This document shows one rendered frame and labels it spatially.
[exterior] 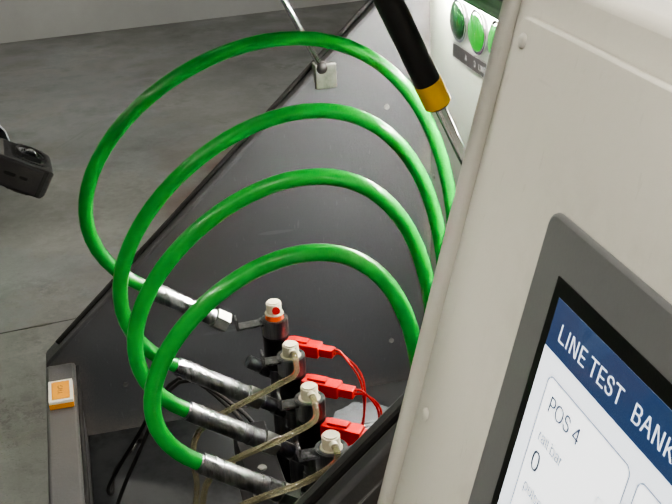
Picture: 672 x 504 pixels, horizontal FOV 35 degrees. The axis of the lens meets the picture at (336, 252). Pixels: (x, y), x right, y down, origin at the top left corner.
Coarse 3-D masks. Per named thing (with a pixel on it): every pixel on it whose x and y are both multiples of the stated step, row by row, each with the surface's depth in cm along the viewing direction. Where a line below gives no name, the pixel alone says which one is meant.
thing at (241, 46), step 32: (288, 32) 99; (320, 32) 100; (192, 64) 97; (384, 64) 102; (160, 96) 98; (416, 96) 104; (128, 128) 99; (96, 160) 99; (448, 160) 108; (448, 192) 110; (96, 256) 103
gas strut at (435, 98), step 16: (384, 0) 66; (400, 0) 66; (384, 16) 67; (400, 16) 67; (400, 32) 67; (416, 32) 68; (400, 48) 68; (416, 48) 68; (416, 64) 68; (432, 64) 69; (416, 80) 69; (432, 80) 69; (432, 96) 70; (448, 96) 70; (448, 112) 71; (448, 128) 72
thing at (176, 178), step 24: (264, 120) 93; (288, 120) 94; (360, 120) 95; (216, 144) 93; (408, 144) 98; (192, 168) 93; (408, 168) 99; (168, 192) 93; (432, 192) 100; (144, 216) 94; (432, 216) 101; (120, 264) 95; (120, 288) 96; (120, 312) 97; (144, 336) 99; (216, 384) 102; (240, 384) 104
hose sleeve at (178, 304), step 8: (160, 288) 106; (168, 288) 106; (160, 296) 106; (168, 296) 106; (176, 296) 107; (184, 296) 107; (168, 304) 106; (176, 304) 107; (184, 304) 107; (184, 312) 107; (216, 312) 109; (208, 320) 108
